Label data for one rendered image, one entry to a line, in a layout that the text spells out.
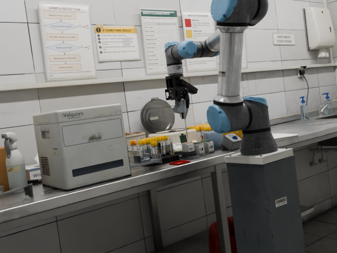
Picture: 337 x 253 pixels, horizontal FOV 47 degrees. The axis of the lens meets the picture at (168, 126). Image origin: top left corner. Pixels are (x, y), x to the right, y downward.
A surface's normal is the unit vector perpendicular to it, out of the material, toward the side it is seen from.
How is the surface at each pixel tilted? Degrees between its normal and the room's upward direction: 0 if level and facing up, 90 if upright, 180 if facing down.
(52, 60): 92
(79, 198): 90
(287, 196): 90
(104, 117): 90
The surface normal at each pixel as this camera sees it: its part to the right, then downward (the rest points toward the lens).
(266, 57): 0.60, -0.04
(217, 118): -0.87, 0.26
